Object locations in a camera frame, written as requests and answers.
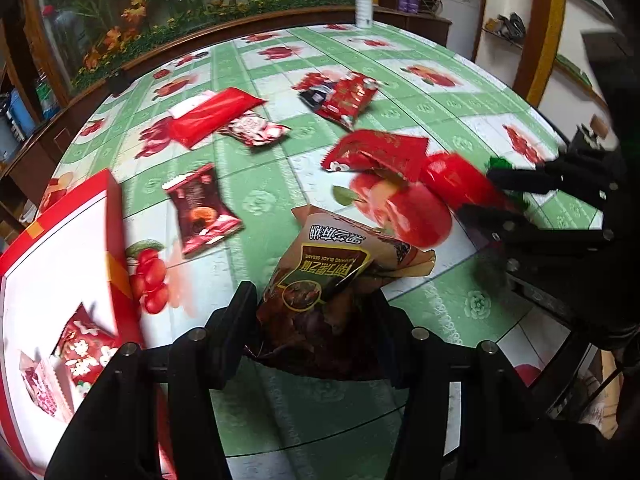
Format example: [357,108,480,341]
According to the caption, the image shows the green flat item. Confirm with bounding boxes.
[554,51,595,87]

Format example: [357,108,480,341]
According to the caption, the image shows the flower mural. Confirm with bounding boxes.
[37,0,356,93]

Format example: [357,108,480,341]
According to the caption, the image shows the wooden shelf unit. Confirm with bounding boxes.
[0,0,76,243]

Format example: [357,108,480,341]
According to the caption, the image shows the red packet with green end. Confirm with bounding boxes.
[420,152,532,217]

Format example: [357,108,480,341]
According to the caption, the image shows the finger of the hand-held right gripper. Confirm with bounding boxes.
[457,203,615,261]
[487,152,616,196]

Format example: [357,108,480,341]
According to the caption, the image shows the clear plastic bottle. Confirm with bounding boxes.
[34,74,59,120]

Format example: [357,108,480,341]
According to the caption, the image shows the pink snack packet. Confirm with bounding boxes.
[19,350,76,418]

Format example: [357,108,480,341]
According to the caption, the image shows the pink white packet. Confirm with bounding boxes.
[167,90,217,119]

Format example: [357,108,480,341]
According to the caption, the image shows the blue bottle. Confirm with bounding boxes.
[9,89,35,142]

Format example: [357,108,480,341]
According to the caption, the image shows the brown snack packet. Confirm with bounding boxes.
[256,205,437,363]

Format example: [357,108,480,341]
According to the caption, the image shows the red snack packet white print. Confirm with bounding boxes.
[320,72,385,129]

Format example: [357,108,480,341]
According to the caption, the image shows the small red snack packet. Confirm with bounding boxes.
[292,72,332,93]

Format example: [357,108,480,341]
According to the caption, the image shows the red gift box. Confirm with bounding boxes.
[0,167,147,478]

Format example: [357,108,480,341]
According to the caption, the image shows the green fruit print tablecloth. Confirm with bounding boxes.
[37,22,607,461]

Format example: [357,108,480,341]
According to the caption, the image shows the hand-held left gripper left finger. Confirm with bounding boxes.
[45,280,261,480]

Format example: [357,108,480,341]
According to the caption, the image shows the dark red snack packet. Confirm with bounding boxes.
[162,162,245,260]

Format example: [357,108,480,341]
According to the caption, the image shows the red white candy packet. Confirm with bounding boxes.
[217,110,292,149]

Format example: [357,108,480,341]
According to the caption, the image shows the dark tool pile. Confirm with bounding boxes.
[485,11,527,41]

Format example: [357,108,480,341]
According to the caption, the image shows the red gold snack packet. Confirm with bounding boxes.
[321,130,430,184]

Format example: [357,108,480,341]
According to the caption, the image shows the black clamp with tan block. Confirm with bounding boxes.
[565,115,617,161]

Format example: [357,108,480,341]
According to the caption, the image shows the wooden cabinet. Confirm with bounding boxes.
[370,5,454,61]

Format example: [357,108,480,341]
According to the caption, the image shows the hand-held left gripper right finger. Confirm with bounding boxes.
[370,292,566,480]

